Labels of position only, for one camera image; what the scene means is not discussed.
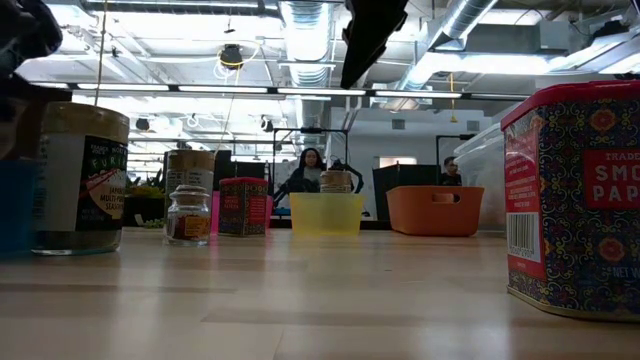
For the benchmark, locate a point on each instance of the orange plastic bin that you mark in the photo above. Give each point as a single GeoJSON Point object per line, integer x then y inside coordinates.
{"type": "Point", "coordinates": [435, 215]}

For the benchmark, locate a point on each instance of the black cabinet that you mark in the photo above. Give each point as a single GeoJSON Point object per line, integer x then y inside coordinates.
{"type": "Point", "coordinates": [400, 185]}

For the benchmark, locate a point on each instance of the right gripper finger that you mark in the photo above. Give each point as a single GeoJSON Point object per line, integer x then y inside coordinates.
{"type": "Point", "coordinates": [370, 35]}

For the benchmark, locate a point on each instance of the yellow plastic bin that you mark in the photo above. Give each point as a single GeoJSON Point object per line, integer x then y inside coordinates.
{"type": "Point", "coordinates": [326, 215]}

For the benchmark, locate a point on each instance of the red-pink plastic bin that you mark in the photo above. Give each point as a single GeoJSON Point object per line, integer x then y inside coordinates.
{"type": "Point", "coordinates": [214, 215]}

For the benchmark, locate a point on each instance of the potted succulent plant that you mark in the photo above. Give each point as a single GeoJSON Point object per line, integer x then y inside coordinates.
{"type": "Point", "coordinates": [145, 200]}

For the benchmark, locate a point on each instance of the silver ventilation duct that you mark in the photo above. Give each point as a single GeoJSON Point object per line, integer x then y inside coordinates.
{"type": "Point", "coordinates": [465, 20]}

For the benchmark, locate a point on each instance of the person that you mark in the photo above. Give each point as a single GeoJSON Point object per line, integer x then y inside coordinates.
{"type": "Point", "coordinates": [451, 172]}
{"type": "Point", "coordinates": [310, 172]}

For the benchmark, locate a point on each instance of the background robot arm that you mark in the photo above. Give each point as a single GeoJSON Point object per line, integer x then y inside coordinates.
{"type": "Point", "coordinates": [344, 165]}

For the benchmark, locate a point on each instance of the furikake jar with bamboo lid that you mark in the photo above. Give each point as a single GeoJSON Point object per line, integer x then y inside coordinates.
{"type": "Point", "coordinates": [80, 175]}
{"type": "Point", "coordinates": [190, 165]}
{"type": "Point", "coordinates": [335, 181]}

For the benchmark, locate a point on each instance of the black stand frame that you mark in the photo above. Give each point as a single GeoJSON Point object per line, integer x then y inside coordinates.
{"type": "Point", "coordinates": [310, 130]}
{"type": "Point", "coordinates": [467, 136]}

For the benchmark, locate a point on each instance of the small glass spice jar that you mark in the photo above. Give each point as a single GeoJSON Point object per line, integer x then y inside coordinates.
{"type": "Point", "coordinates": [188, 220]}

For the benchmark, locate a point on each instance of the round black ceiling device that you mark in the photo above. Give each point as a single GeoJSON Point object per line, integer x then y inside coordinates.
{"type": "Point", "coordinates": [231, 56]}

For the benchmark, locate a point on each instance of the white ventilation duct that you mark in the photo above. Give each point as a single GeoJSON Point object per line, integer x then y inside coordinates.
{"type": "Point", "coordinates": [307, 30]}

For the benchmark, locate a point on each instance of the black monitor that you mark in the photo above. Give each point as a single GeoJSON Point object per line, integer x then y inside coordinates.
{"type": "Point", "coordinates": [227, 167]}

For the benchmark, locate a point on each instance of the clear plastic storage bin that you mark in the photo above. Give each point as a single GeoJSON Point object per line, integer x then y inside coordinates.
{"type": "Point", "coordinates": [480, 165]}

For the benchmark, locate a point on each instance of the teal plastic bin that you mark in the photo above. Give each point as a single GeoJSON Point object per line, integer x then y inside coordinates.
{"type": "Point", "coordinates": [15, 205]}

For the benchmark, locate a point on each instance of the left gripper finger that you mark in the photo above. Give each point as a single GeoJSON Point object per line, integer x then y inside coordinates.
{"type": "Point", "coordinates": [35, 94]}

